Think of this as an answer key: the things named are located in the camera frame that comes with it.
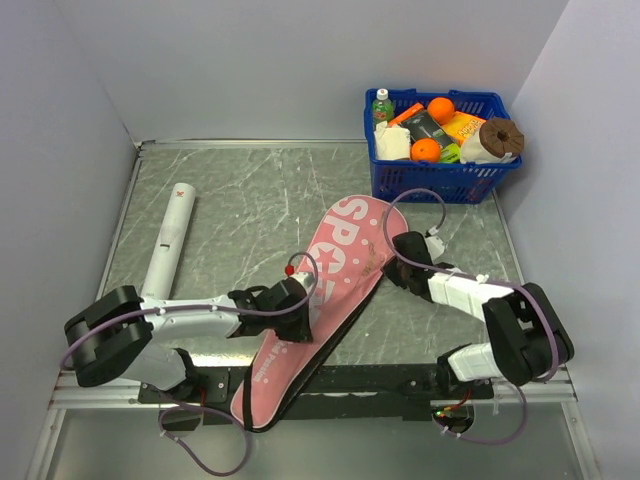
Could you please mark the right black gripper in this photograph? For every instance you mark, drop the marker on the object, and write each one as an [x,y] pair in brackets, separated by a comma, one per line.
[390,270]

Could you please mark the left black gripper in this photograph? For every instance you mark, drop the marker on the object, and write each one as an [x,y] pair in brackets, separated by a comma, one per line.
[301,331]

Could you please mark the pink racket cover bag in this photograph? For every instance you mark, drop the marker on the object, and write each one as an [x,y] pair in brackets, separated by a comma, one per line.
[350,249]

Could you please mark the blue plastic basket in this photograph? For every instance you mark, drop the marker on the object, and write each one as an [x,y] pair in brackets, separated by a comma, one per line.
[456,183]

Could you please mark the white shuttlecock tube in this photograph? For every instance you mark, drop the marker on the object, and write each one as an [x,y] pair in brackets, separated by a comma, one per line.
[169,243]

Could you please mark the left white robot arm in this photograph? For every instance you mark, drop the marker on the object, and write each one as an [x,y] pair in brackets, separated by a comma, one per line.
[123,335]

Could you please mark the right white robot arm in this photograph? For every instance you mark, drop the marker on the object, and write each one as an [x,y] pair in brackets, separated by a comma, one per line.
[527,341]

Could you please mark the orange fruit front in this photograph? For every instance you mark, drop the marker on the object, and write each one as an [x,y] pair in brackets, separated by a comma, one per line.
[425,150]

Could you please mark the orange fruit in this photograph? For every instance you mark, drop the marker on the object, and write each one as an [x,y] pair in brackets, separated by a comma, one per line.
[425,150]
[441,109]

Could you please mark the lime green packet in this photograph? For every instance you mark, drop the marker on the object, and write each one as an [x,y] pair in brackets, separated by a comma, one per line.
[450,154]

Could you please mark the white cloth bag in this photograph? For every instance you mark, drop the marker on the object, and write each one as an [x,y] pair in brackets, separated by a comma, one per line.
[392,142]

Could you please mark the black packet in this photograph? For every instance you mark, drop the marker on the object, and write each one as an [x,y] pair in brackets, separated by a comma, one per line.
[422,126]

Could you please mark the yellow orange snack box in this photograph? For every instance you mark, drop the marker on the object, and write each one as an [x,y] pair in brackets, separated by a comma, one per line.
[462,126]

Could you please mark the brown paper roll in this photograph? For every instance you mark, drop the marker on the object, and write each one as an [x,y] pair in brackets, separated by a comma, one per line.
[497,141]

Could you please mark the orange fruit back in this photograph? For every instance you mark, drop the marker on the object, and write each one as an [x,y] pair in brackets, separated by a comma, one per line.
[441,109]

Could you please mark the orange slim box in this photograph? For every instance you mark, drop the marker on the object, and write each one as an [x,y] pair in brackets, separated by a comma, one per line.
[411,111]

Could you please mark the green drink bottle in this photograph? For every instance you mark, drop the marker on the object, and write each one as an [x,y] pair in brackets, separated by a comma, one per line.
[382,107]

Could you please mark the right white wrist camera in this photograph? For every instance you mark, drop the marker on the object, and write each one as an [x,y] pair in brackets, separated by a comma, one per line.
[435,245]

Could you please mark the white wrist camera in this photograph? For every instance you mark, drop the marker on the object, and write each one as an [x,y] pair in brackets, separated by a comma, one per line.
[306,279]
[435,245]

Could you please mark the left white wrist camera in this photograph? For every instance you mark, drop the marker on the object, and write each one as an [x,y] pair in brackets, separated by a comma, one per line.
[306,279]

